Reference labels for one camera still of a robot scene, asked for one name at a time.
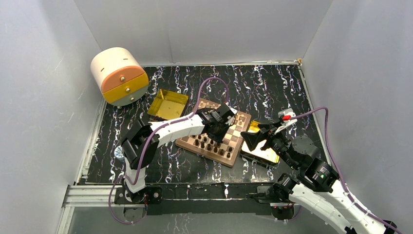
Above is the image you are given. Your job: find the gold tin box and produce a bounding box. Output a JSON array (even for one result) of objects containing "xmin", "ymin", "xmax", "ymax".
[{"xmin": 147, "ymin": 89, "xmax": 189, "ymax": 121}]

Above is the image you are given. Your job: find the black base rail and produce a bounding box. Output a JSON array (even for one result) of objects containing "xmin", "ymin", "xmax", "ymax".
[{"xmin": 113, "ymin": 182, "xmax": 305, "ymax": 216}]

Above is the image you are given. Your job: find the wooden chess board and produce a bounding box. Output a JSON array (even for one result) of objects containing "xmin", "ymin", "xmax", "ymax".
[{"xmin": 175, "ymin": 111, "xmax": 251, "ymax": 168}]

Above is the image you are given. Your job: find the small white blue bottle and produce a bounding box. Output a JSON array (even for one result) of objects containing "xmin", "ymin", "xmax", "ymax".
[{"xmin": 114, "ymin": 146, "xmax": 125, "ymax": 162}]

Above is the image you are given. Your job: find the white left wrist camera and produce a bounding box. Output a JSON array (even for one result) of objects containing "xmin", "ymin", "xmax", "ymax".
[{"xmin": 225, "ymin": 115, "xmax": 236, "ymax": 127}]

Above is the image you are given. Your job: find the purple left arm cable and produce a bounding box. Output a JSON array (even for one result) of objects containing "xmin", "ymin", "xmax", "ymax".
[{"xmin": 108, "ymin": 77, "xmax": 230, "ymax": 226}]

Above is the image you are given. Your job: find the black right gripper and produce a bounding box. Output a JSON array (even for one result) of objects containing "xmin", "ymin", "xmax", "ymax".
[{"xmin": 240, "ymin": 121, "xmax": 298, "ymax": 170}]

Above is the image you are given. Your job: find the gold tin lid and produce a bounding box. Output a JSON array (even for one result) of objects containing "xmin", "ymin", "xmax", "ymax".
[{"xmin": 241, "ymin": 121, "xmax": 279, "ymax": 167}]

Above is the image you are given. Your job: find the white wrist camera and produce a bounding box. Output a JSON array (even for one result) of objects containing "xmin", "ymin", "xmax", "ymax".
[
  {"xmin": 275, "ymin": 108, "xmax": 297, "ymax": 134},
  {"xmin": 225, "ymin": 115, "xmax": 236, "ymax": 127}
]

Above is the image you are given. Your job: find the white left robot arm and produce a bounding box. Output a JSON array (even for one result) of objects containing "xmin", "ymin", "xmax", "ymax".
[{"xmin": 121, "ymin": 103, "xmax": 237, "ymax": 203}]

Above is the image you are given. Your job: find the round cream drawer cabinet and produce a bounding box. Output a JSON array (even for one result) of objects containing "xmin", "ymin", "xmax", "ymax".
[{"xmin": 90, "ymin": 47, "xmax": 149, "ymax": 108}]

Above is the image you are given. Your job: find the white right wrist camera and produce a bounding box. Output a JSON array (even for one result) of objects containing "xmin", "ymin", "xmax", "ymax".
[{"xmin": 275, "ymin": 108, "xmax": 297, "ymax": 134}]

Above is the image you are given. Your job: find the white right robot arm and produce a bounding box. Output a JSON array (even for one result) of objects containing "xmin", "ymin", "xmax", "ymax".
[{"xmin": 241, "ymin": 123, "xmax": 397, "ymax": 234}]

